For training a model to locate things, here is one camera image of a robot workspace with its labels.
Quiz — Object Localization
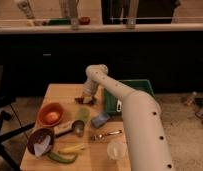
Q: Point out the green cucumber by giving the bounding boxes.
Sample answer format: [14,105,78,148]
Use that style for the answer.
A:
[47,152,77,164]

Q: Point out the black chair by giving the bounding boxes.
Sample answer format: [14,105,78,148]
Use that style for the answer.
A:
[0,65,34,171]

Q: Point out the silver fork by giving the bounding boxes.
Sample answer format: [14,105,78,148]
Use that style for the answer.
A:
[90,130,122,141]

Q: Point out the metal measuring cup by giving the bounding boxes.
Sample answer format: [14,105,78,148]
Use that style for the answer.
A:
[54,120,85,137]

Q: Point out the green plastic cup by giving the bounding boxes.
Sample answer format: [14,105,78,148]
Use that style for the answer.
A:
[76,108,90,123]

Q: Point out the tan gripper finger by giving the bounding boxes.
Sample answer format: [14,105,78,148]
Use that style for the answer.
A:
[83,96,93,103]

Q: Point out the dark red bowl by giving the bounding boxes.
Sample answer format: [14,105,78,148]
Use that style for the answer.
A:
[27,128,54,157]

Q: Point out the green plastic tray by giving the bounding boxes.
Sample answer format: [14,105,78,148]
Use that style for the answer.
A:
[103,79,154,116]

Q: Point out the clear plastic cup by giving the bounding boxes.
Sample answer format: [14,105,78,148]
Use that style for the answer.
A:
[107,141,126,160]

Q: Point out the dark grape bunch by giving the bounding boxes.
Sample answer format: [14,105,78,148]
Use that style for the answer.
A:
[75,97,96,105]

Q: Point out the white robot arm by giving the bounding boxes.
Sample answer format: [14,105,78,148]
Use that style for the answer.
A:
[83,64,176,171]

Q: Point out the blue sponge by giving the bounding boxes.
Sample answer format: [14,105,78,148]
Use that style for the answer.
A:
[91,112,110,128]

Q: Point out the white paper napkin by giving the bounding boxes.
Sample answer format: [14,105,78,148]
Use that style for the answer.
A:
[34,135,51,157]

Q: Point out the orange fruit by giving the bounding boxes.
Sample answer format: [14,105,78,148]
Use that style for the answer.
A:
[45,112,59,123]

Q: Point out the orange bowl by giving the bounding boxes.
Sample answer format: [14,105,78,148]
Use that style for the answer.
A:
[37,103,64,127]

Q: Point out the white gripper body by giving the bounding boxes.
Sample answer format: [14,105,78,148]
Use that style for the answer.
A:
[83,79,99,96]

